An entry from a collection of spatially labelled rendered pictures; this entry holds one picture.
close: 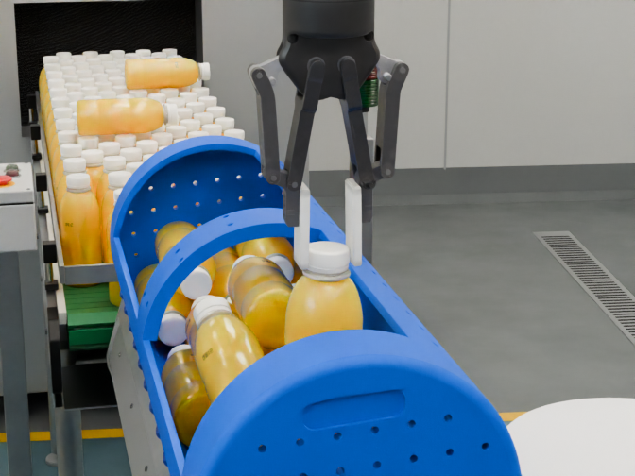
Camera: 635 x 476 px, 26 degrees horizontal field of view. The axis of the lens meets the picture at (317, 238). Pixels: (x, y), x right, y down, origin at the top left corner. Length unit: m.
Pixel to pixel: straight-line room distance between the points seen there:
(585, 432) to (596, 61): 5.11
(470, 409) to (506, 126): 5.35
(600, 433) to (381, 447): 0.39
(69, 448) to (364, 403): 1.55
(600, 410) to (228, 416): 0.54
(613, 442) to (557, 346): 3.22
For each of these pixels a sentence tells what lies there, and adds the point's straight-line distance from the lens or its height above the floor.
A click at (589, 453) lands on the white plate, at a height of 1.04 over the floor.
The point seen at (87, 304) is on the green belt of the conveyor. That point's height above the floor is 0.90.
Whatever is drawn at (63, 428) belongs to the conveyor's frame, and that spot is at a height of 0.58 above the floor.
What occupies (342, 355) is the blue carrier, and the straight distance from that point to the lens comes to 1.10.
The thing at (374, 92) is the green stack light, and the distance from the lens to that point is 2.51.
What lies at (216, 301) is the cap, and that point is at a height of 1.17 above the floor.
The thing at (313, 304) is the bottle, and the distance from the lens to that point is 1.16.
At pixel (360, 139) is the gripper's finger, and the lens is 1.15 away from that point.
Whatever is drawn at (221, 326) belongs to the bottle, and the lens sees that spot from 1.39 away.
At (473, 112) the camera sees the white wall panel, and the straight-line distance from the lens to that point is 6.42.
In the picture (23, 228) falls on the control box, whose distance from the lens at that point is 2.22.
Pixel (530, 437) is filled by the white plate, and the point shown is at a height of 1.04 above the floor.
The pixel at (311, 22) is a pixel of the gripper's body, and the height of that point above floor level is 1.49.
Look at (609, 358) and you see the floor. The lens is 4.60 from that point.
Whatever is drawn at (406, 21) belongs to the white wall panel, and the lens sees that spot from 6.29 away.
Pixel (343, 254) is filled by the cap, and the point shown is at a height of 1.29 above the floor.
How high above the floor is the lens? 1.63
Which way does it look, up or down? 16 degrees down
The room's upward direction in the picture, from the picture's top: straight up
